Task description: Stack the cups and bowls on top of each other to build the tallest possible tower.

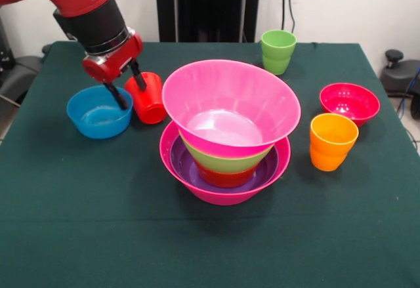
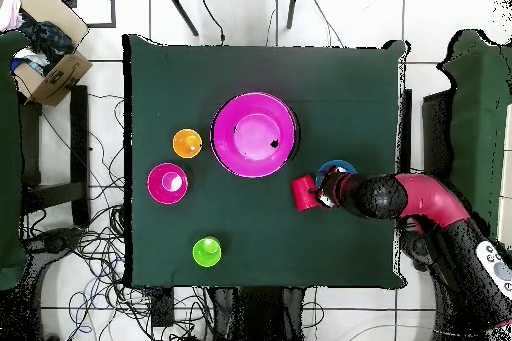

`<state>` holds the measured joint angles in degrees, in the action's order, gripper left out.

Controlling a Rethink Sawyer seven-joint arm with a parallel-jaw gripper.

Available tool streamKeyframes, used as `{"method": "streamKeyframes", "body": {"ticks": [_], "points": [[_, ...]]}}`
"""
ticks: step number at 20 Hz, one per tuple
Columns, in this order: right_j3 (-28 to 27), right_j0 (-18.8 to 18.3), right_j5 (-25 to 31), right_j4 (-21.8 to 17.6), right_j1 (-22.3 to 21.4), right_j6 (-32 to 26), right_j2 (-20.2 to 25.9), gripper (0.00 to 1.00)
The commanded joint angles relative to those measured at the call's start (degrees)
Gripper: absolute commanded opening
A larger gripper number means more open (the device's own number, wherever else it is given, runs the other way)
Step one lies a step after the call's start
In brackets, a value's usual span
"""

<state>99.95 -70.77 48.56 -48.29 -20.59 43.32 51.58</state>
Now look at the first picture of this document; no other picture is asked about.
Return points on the orange-red bowl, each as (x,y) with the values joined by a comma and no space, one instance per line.
(226,179)

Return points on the orange cup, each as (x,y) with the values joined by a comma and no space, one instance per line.
(333,147)

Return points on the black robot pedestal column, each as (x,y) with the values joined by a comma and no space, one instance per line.
(203,6)

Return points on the small magenta bowl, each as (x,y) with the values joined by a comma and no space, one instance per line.
(351,104)

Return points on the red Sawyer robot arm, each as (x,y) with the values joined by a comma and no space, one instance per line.
(92,22)

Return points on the blue bowl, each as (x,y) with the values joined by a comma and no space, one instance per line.
(98,127)

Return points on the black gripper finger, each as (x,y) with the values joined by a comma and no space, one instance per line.
(139,76)
(117,97)

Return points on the large pink bowl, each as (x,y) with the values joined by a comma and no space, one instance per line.
(223,197)
(229,88)

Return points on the light green cup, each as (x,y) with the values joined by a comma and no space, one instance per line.
(279,55)

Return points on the dark green tablecloth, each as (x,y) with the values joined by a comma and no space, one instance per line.
(131,235)

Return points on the light green bowl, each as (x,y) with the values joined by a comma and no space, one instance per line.
(226,165)

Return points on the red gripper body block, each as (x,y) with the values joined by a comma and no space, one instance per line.
(115,60)

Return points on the purple bowl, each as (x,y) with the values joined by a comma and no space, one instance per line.
(183,170)

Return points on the red cup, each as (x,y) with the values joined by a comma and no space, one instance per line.
(149,104)

